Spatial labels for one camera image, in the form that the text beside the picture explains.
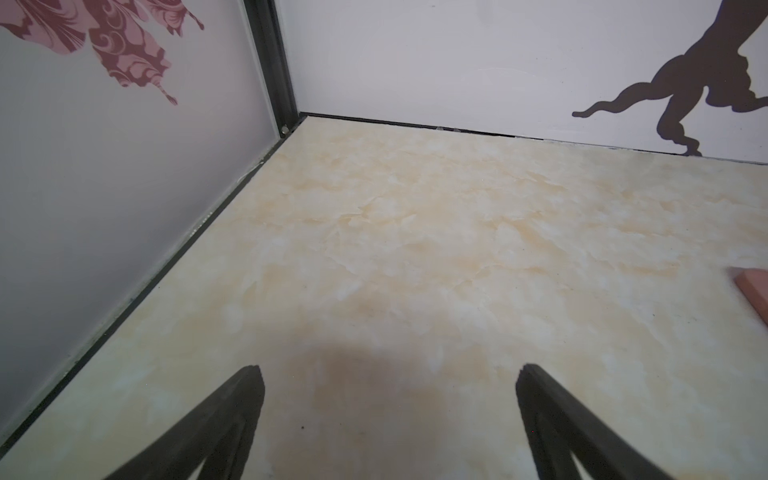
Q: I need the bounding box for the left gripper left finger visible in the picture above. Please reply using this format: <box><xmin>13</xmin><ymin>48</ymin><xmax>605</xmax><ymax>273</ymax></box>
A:
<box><xmin>108</xmin><ymin>365</ymin><xmax>265</xmax><ymax>479</ymax></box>

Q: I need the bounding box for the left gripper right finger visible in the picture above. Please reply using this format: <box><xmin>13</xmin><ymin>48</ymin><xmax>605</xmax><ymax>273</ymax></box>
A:
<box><xmin>515</xmin><ymin>364</ymin><xmax>670</xmax><ymax>479</ymax></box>

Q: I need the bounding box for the pink phone case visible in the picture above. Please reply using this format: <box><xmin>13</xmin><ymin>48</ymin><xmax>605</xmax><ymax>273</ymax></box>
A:
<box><xmin>734</xmin><ymin>268</ymin><xmax>768</xmax><ymax>325</ymax></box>

